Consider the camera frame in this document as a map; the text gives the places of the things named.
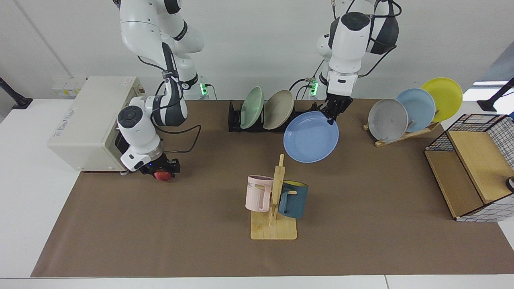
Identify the red yellow apple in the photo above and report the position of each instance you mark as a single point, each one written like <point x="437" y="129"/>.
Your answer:
<point x="162" y="176"/>

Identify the beige plate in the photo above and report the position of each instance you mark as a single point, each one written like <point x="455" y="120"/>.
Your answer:
<point x="277" y="110"/>

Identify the grey plate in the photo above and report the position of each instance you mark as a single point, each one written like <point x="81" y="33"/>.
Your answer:
<point x="387" y="120"/>

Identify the wooden plate rack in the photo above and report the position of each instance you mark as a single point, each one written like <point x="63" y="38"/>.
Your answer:
<point x="397" y="138"/>

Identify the pale green plate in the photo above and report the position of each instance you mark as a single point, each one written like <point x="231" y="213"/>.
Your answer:
<point x="251" y="108"/>

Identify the light blue plate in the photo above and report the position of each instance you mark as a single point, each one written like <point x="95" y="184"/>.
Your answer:
<point x="417" y="108"/>

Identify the black dish rack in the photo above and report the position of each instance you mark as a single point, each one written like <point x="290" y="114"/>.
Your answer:
<point x="234" y="118"/>

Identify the yellow plate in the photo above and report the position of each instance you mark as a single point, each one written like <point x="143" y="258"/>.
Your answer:
<point x="443" y="96"/>

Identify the pale toaster oven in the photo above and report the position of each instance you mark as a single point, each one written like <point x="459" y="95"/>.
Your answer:
<point x="88" y="120"/>

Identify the pink cup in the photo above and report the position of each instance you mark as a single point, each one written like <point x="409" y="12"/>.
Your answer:
<point x="255" y="196"/>

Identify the dark teal cup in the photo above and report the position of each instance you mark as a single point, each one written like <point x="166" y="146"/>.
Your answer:
<point x="295" y="202"/>

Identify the brown table cloth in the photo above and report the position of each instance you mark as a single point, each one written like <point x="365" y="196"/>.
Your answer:
<point x="361" y="220"/>

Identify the wooden cup stand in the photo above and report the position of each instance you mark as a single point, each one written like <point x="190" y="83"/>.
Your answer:
<point x="273" y="230"/>

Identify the black stand with pole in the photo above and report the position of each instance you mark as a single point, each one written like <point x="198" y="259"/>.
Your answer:
<point x="488" y="105"/>
<point x="18" y="101"/>

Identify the small black round object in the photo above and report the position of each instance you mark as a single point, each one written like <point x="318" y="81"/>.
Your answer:
<point x="510" y="184"/>

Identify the white wall socket boxes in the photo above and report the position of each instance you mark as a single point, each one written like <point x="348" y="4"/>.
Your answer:
<point x="64" y="86"/>

